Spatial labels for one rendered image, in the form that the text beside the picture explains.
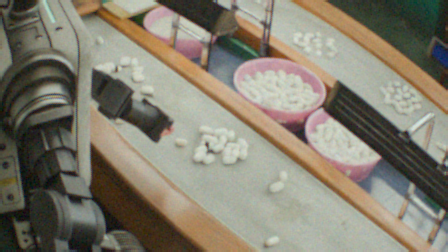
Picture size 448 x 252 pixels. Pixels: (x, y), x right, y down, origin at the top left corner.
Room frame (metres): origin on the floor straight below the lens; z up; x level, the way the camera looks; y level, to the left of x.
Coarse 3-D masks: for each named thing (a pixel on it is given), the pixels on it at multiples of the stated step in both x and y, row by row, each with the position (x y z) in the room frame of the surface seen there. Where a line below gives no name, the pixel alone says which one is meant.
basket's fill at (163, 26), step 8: (168, 16) 2.31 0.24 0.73; (152, 24) 2.24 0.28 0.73; (160, 24) 2.25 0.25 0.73; (168, 24) 2.24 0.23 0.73; (184, 24) 2.25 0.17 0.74; (192, 24) 2.25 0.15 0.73; (160, 32) 2.18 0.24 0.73; (168, 32) 2.18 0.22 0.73; (184, 32) 2.19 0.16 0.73; (200, 32) 2.21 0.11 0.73
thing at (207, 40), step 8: (216, 0) 1.95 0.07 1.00; (176, 16) 2.05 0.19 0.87; (176, 24) 2.05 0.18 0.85; (176, 32) 2.05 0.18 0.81; (192, 32) 2.00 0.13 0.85; (208, 32) 1.95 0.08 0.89; (200, 40) 1.96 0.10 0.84; (208, 40) 1.94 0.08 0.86; (208, 48) 1.95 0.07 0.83; (208, 56) 1.94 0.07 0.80; (200, 64) 1.95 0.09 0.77; (208, 64) 1.94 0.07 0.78
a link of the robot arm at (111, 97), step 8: (96, 72) 1.42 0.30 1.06; (104, 72) 1.42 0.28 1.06; (96, 80) 1.40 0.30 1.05; (104, 80) 1.41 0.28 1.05; (112, 80) 1.39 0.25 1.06; (96, 88) 1.39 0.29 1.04; (104, 88) 1.40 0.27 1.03; (112, 88) 1.38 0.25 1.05; (120, 88) 1.38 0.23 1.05; (96, 96) 1.37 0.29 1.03; (104, 96) 1.37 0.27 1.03; (112, 96) 1.37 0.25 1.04; (120, 96) 1.37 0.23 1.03; (104, 104) 1.35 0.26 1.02; (112, 104) 1.36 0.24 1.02; (120, 104) 1.37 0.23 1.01; (112, 112) 1.35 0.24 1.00
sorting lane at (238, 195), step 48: (96, 48) 2.04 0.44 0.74; (144, 96) 1.80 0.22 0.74; (192, 96) 1.83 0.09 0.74; (144, 144) 1.59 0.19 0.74; (192, 144) 1.62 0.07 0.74; (192, 192) 1.44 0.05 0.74; (240, 192) 1.47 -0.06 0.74; (288, 192) 1.48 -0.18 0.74; (288, 240) 1.30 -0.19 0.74; (336, 240) 1.31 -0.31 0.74; (384, 240) 1.31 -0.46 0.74
